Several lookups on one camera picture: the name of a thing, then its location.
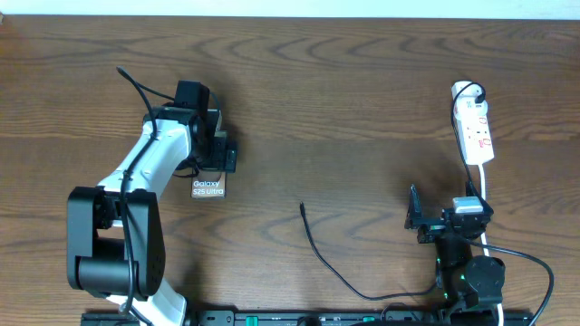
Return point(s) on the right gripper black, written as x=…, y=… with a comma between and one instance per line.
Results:
x=432, y=228

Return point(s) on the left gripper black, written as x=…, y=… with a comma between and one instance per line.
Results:
x=221, y=160

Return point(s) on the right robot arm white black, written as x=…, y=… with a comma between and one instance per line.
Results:
x=471, y=283

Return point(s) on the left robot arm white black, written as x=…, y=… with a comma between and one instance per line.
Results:
x=115, y=244

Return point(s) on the white power strip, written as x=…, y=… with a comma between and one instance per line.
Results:
x=470, y=113

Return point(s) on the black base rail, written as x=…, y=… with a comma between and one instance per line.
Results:
x=391, y=317

